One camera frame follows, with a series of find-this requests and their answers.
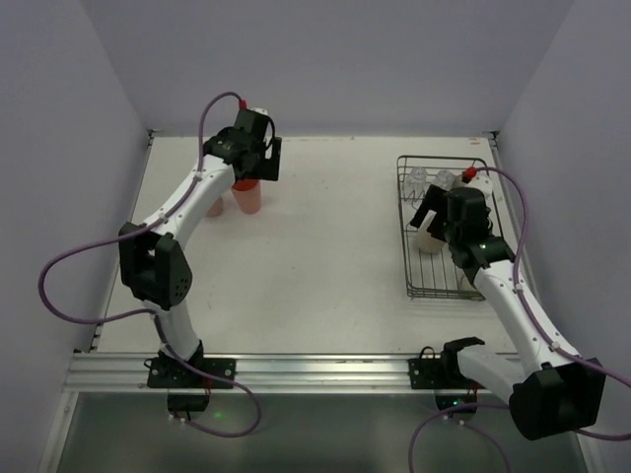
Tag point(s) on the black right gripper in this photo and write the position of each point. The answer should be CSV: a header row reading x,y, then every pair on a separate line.
x,y
434,212

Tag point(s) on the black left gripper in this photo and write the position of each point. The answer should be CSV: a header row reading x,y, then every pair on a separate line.
x,y
268,161

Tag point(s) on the beige cream cup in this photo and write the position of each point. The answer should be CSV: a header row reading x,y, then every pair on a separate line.
x,y
424,241

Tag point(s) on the matte pink tumbler cup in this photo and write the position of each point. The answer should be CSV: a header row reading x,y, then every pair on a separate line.
x,y
247,194

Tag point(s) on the glossy pink handled mug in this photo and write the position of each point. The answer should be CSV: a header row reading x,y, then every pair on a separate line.
x,y
217,208

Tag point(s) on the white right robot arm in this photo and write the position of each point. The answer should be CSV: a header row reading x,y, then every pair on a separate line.
x,y
548,392

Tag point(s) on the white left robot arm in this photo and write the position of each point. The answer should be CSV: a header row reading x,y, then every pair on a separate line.
x,y
152,260

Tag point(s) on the clear glass cup right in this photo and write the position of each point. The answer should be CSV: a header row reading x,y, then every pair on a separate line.
x,y
444,179

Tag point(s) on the clear glass cup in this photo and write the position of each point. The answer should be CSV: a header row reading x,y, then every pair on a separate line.
x,y
444,179
414,183

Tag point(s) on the clear glass cup left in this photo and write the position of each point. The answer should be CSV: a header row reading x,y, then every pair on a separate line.
x,y
414,183

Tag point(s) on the black wire dish rack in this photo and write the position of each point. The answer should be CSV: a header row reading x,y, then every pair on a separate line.
x,y
448,275

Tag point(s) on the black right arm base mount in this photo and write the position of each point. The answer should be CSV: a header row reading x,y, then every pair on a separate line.
x,y
439,373

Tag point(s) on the aluminium mounting rail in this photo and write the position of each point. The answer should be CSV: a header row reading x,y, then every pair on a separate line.
x,y
262,374

